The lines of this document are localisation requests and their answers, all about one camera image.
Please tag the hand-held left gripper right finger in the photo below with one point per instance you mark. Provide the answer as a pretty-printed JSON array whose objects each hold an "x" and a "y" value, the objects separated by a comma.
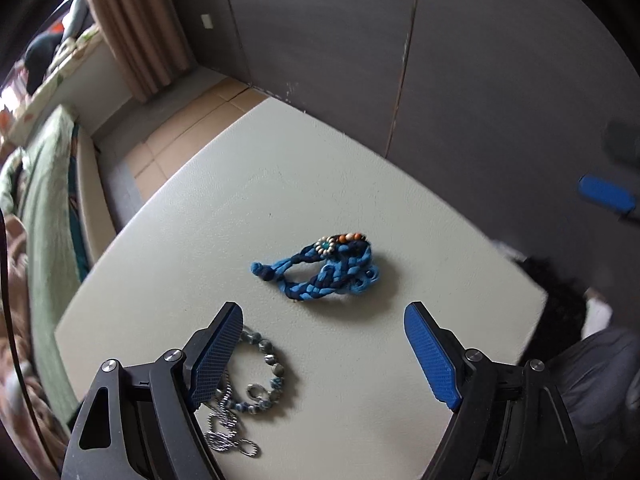
[{"x": 432, "y": 355}]

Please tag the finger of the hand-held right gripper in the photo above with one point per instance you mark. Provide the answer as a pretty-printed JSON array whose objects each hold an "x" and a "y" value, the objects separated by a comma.
[
  {"x": 622, "y": 137},
  {"x": 602, "y": 192}
]

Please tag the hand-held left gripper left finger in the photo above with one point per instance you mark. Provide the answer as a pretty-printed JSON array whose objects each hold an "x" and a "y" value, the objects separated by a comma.
[{"x": 215, "y": 355}]

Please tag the black fuzzy cloth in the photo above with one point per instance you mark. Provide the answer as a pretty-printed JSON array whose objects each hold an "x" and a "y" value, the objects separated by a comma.
[{"x": 555, "y": 290}]

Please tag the white cloth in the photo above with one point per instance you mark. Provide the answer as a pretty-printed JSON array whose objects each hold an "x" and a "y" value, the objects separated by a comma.
[{"x": 597, "y": 315}]

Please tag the person's right leg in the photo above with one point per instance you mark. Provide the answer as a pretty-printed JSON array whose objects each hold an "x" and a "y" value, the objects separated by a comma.
[{"x": 600, "y": 375}]

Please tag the pink fleece blanket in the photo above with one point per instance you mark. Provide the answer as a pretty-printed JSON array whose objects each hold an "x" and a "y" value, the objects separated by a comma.
[{"x": 12, "y": 360}]

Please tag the green bed sheet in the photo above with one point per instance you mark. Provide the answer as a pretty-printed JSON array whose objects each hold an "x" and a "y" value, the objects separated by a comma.
[{"x": 50, "y": 210}]

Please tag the grey wardrobe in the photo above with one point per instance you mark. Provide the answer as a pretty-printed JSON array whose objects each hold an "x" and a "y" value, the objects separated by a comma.
[{"x": 400, "y": 60}]

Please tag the pale floral duvet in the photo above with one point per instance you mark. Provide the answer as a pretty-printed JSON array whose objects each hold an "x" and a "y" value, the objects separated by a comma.
[{"x": 10, "y": 175}]

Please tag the floral window seat cushion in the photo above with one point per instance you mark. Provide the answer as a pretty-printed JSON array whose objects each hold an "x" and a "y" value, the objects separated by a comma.
[{"x": 60, "y": 70}]

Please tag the pink curtain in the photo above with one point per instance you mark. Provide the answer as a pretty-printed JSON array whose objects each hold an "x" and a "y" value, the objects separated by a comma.
[{"x": 140, "y": 25}]

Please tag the black bag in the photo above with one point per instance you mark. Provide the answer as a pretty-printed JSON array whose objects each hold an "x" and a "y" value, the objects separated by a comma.
[{"x": 40, "y": 57}]

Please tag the grey pillow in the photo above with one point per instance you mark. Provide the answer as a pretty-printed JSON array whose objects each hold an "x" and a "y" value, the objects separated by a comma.
[{"x": 80, "y": 10}]

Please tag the white wall switch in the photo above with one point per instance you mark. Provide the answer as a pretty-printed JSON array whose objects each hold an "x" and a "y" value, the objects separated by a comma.
[{"x": 206, "y": 21}]

